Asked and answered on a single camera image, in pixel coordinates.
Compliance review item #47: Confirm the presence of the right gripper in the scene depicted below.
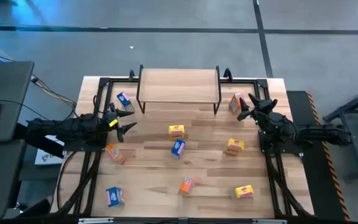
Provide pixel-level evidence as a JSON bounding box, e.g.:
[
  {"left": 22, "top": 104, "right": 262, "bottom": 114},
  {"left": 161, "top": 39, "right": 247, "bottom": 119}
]
[{"left": 236, "top": 93, "right": 279, "bottom": 124}]

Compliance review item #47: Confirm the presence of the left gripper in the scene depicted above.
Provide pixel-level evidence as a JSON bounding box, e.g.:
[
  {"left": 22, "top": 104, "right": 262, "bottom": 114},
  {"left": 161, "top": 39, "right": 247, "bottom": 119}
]
[{"left": 101, "top": 102, "right": 138, "bottom": 143}]

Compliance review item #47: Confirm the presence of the orange Mini Wheats cereal box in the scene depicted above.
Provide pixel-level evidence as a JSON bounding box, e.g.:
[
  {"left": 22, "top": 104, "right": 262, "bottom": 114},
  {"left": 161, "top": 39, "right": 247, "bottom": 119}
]
[
  {"left": 104, "top": 143, "right": 127, "bottom": 165},
  {"left": 228, "top": 91, "right": 245, "bottom": 114},
  {"left": 179, "top": 174, "right": 195, "bottom": 195}
]

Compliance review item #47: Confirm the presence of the blue Frosted Flakes cereal box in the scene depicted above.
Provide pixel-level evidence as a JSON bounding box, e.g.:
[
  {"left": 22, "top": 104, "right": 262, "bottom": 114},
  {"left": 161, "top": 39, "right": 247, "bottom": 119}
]
[
  {"left": 116, "top": 91, "right": 135, "bottom": 113},
  {"left": 105, "top": 186, "right": 126, "bottom": 208},
  {"left": 170, "top": 138, "right": 186, "bottom": 160}
]

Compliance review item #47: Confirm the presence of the yellow Pops cereal box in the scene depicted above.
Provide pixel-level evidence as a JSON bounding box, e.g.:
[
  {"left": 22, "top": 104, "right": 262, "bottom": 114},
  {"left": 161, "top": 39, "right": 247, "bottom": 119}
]
[
  {"left": 168, "top": 124, "right": 186, "bottom": 141},
  {"left": 224, "top": 138, "right": 246, "bottom": 156},
  {"left": 234, "top": 184, "right": 255, "bottom": 199}
]

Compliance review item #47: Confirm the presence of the white printed box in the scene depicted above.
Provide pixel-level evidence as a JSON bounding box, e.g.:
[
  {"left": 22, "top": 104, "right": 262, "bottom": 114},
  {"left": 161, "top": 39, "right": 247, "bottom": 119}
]
[{"left": 34, "top": 135, "right": 67, "bottom": 166}]

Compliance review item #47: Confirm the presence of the black desk support beam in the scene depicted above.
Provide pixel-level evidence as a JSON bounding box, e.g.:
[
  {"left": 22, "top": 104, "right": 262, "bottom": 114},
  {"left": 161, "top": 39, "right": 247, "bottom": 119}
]
[{"left": 13, "top": 123, "right": 65, "bottom": 159}]

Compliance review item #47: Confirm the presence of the black metal stand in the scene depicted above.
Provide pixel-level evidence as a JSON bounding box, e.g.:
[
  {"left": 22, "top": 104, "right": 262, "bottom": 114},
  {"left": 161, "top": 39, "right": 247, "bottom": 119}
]
[{"left": 321, "top": 80, "right": 358, "bottom": 181}]

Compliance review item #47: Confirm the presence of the black hazard-striped floor mat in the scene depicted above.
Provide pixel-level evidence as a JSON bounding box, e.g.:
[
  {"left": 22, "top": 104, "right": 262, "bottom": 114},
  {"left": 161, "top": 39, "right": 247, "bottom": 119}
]
[{"left": 286, "top": 90, "right": 351, "bottom": 222}]

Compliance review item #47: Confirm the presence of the grey desk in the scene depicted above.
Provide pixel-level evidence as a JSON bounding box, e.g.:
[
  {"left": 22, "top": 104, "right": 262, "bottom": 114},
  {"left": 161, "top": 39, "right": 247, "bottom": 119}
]
[{"left": 0, "top": 60, "right": 35, "bottom": 144}]

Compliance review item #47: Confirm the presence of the black desk foot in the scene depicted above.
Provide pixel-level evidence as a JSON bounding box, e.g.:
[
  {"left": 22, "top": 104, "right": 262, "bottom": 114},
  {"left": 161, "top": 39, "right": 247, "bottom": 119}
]
[{"left": 11, "top": 198, "right": 52, "bottom": 219}]

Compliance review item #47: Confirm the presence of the black metal table frame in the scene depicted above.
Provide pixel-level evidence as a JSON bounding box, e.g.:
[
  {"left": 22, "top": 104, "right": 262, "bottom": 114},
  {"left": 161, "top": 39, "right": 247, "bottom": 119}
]
[{"left": 53, "top": 76, "right": 315, "bottom": 220}]

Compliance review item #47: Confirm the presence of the wooden shelf with black frame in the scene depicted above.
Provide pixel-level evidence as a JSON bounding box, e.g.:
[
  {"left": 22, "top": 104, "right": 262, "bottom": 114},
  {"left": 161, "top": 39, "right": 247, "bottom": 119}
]
[{"left": 135, "top": 64, "right": 223, "bottom": 115}]

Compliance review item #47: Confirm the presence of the black looping cable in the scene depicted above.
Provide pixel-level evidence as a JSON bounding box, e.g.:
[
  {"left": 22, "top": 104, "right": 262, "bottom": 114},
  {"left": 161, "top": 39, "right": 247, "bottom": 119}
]
[{"left": 56, "top": 151, "right": 78, "bottom": 215}]

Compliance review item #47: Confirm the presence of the silver aluminium bracket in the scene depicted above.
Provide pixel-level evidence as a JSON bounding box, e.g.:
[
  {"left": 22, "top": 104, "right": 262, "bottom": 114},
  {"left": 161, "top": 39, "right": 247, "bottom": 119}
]
[
  {"left": 78, "top": 217, "right": 114, "bottom": 224},
  {"left": 252, "top": 218, "right": 288, "bottom": 224}
]

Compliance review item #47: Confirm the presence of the thin black cable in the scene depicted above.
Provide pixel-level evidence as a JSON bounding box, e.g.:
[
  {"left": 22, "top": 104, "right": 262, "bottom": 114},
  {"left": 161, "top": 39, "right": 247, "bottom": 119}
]
[{"left": 0, "top": 98, "right": 50, "bottom": 121}]

